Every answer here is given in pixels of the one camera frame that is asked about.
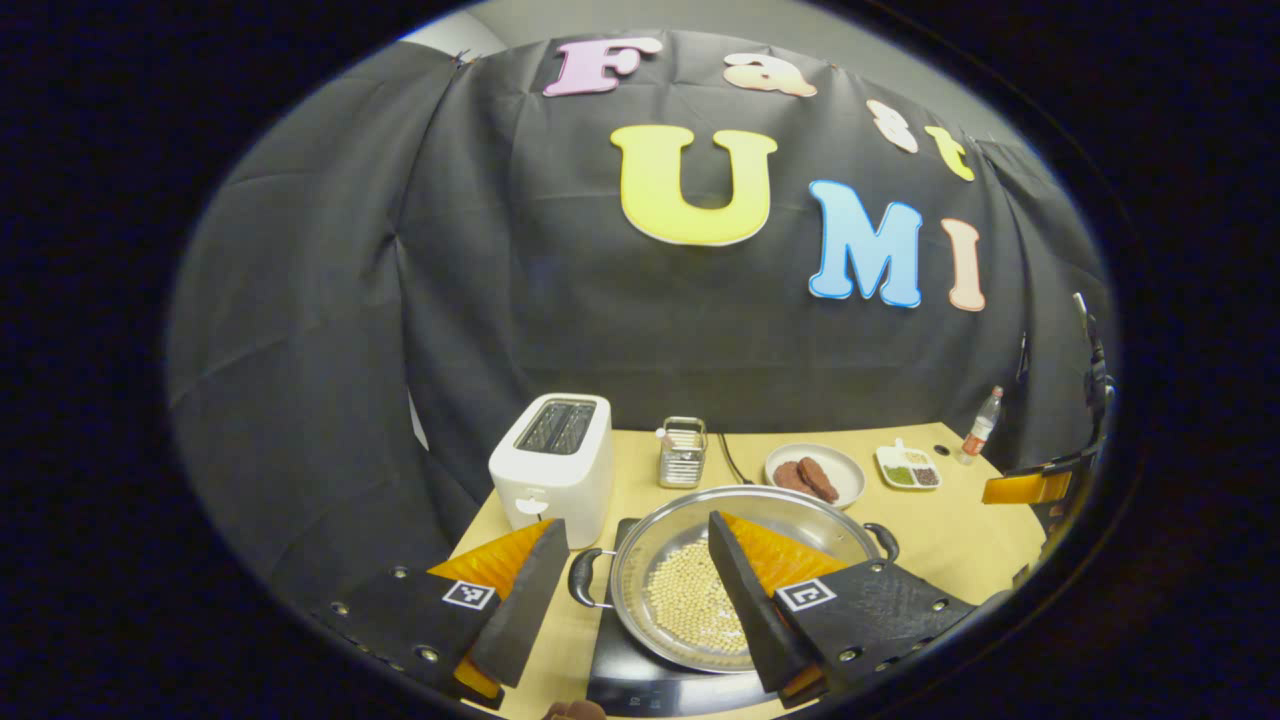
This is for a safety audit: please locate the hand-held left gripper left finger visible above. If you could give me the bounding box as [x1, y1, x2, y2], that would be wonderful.
[315, 518, 571, 709]

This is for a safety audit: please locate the pile of soybeans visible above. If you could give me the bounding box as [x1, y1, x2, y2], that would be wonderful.
[645, 540, 751, 656]

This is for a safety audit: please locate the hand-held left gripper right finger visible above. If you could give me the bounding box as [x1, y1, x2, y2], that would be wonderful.
[708, 511, 979, 709]

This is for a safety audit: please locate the black power cable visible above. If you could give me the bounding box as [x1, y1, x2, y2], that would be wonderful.
[718, 432, 756, 486]

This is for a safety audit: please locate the white toaster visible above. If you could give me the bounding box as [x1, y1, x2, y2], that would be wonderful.
[488, 393, 615, 550]

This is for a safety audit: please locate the white round plate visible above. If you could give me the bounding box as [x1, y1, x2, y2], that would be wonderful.
[764, 443, 867, 511]

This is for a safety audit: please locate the clear bottle with red label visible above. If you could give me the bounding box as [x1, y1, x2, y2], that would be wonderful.
[957, 386, 1004, 466]

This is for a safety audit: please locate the white divided bean dish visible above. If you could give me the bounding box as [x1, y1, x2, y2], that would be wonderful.
[875, 438, 943, 491]

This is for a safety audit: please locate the steel pot with black handles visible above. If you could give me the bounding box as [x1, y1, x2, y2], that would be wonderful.
[568, 485, 901, 674]

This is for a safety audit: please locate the metal wire holder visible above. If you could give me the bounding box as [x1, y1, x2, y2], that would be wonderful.
[658, 416, 709, 490]

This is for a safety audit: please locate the black induction cooktop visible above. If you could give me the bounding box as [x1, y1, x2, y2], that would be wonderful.
[585, 517, 781, 718]

